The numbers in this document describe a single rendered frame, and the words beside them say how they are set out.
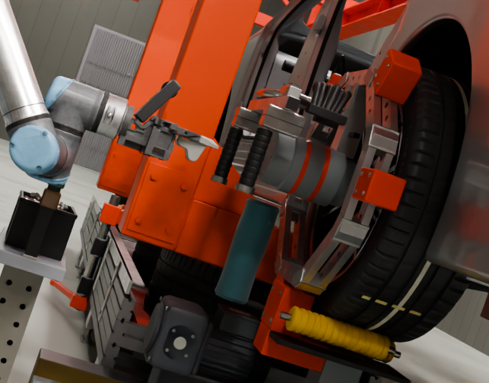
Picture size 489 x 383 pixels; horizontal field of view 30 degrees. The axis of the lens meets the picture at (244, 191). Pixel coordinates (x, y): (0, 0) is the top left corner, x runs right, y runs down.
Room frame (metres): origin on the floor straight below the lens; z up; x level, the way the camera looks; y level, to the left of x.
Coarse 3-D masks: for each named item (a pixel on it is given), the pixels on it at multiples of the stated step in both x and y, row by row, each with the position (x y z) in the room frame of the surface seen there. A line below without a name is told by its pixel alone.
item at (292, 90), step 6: (288, 84) 2.05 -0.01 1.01; (294, 84) 2.03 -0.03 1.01; (354, 84) 2.20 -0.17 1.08; (282, 90) 2.08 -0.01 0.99; (288, 90) 2.01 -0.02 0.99; (294, 90) 2.01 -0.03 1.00; (300, 90) 2.02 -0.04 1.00; (354, 90) 2.19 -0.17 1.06; (282, 96) 2.12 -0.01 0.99; (294, 96) 2.01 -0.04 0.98; (300, 96) 2.15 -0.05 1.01; (306, 96) 2.17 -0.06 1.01; (354, 96) 2.19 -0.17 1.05; (300, 102) 2.16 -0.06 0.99; (306, 102) 2.16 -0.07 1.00; (348, 102) 2.20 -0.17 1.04; (348, 108) 2.19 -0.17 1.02; (342, 114) 2.19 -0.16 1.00; (348, 114) 2.19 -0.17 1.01
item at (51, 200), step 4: (44, 192) 2.04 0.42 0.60; (48, 192) 2.04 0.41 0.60; (52, 192) 2.05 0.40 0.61; (56, 192) 2.05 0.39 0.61; (60, 192) 2.08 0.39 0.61; (44, 196) 2.04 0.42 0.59; (48, 196) 2.04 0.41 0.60; (52, 196) 2.05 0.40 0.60; (56, 196) 2.05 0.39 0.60; (60, 196) 2.05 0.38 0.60; (40, 200) 2.04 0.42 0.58; (44, 200) 2.04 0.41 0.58; (48, 200) 2.04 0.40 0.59; (52, 200) 2.05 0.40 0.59; (56, 200) 2.05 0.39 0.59; (40, 204) 2.04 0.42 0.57; (44, 204) 2.04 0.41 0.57; (48, 204) 2.05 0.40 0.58; (52, 204) 2.05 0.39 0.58; (56, 204) 2.05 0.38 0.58; (52, 208) 2.05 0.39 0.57; (56, 208) 2.05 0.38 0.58
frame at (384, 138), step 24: (360, 72) 2.21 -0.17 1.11; (384, 120) 2.06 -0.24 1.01; (384, 144) 1.98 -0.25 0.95; (360, 168) 1.97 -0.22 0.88; (384, 168) 1.98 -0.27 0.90; (288, 216) 2.43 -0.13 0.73; (360, 216) 2.00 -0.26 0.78; (288, 240) 2.38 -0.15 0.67; (336, 240) 1.99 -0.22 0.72; (360, 240) 1.98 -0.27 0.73; (288, 264) 2.25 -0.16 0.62; (312, 264) 2.07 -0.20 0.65; (336, 264) 2.05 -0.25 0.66; (312, 288) 2.12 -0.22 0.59
